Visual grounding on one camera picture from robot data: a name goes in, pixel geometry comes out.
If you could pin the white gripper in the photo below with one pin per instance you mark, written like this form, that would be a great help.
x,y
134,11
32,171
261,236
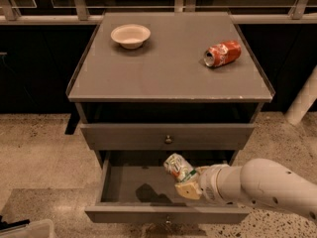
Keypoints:
x,y
209,181

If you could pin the green white 7up can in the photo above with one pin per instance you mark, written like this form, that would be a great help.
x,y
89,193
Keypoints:
x,y
177,166

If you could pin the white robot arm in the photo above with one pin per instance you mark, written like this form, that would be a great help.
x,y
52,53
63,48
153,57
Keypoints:
x,y
259,183

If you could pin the open grey middle drawer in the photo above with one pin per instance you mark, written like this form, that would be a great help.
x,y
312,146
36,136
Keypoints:
x,y
135,188

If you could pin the grey drawer cabinet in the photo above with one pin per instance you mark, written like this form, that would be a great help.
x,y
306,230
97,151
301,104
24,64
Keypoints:
x,y
165,80

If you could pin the grey top drawer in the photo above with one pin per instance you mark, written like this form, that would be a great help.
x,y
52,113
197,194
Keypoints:
x,y
166,137

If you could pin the red coke can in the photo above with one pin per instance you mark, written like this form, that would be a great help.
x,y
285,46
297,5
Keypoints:
x,y
222,53

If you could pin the beige paper bowl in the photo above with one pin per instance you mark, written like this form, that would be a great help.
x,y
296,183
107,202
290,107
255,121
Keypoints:
x,y
130,36

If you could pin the clear plastic bin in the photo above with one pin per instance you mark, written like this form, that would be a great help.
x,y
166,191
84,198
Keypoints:
x,y
35,229

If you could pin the black object on floor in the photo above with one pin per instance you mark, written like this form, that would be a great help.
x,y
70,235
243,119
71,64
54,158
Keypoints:
x,y
5,225

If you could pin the metal window railing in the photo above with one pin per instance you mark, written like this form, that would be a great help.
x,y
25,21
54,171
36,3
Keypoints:
x,y
90,11

